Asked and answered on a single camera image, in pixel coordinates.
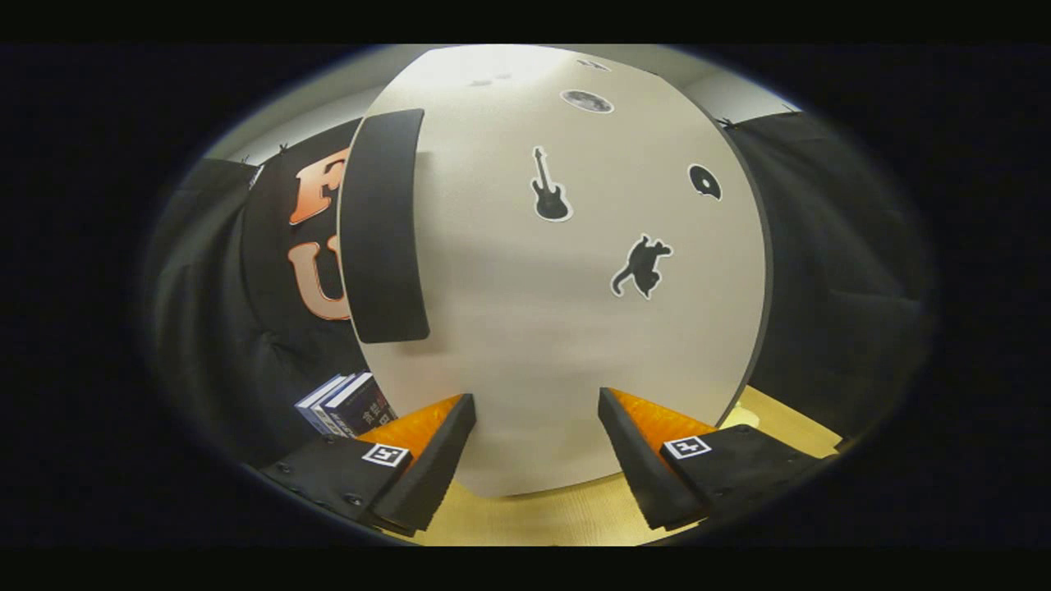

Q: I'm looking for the white and blue book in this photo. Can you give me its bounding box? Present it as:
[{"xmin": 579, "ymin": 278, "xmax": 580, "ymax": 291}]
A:
[{"xmin": 310, "ymin": 373, "xmax": 362, "ymax": 436}]

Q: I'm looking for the light blue book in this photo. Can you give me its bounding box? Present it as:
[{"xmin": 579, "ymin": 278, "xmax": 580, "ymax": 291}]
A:
[{"xmin": 296, "ymin": 375, "xmax": 346, "ymax": 432}]

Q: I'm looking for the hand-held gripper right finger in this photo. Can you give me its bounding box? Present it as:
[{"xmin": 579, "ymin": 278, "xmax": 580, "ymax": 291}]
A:
[{"xmin": 598, "ymin": 387, "xmax": 822, "ymax": 530}]

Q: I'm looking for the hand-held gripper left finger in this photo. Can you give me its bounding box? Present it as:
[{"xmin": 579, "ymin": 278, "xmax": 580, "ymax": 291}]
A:
[{"xmin": 261, "ymin": 394, "xmax": 477, "ymax": 536}]

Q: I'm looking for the dark navy book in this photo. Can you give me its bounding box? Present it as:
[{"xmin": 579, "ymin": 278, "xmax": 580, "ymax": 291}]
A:
[{"xmin": 324, "ymin": 372, "xmax": 397, "ymax": 438}]

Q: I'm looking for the white cabinet door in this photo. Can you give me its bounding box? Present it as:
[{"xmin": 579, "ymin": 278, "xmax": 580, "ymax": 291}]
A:
[{"xmin": 338, "ymin": 45, "xmax": 773, "ymax": 497}]

